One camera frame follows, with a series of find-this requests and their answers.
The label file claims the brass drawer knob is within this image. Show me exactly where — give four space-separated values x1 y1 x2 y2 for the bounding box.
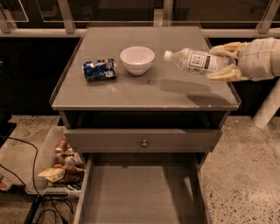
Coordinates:
141 140 148 148

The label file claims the white ceramic bowl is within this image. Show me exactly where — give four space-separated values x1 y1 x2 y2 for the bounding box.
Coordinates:
120 46 155 75

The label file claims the black cable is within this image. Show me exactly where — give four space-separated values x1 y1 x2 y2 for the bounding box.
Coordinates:
0 134 75 224

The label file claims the metal window railing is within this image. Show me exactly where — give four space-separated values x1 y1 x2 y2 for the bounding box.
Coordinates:
0 0 280 39

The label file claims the clear plastic storage bin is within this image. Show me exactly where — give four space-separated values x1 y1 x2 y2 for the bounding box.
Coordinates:
25 126 81 198

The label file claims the grey top drawer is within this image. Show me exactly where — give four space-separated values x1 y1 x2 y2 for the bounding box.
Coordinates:
64 129 222 153

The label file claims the grey open middle drawer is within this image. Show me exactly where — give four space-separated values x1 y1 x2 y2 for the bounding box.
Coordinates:
73 153 213 224

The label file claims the blue crushed soda can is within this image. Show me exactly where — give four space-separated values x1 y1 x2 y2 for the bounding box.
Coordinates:
82 59 116 82

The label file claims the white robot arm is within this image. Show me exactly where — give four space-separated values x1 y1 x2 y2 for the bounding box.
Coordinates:
206 38 280 129

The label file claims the yellow snack bag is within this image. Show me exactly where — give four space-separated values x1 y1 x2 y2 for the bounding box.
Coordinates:
38 168 66 183

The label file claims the brown snack bag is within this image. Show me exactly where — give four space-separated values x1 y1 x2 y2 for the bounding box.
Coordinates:
62 166 85 183

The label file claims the clear plastic water bottle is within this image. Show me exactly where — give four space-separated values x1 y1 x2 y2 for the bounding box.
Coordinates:
164 48 235 74

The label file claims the grey drawer cabinet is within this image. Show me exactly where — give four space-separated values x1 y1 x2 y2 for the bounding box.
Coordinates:
49 25 242 224

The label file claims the red soda can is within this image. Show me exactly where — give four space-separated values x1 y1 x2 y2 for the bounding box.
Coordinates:
55 139 68 154

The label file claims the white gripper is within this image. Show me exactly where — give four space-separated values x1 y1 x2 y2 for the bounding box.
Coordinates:
206 38 276 81

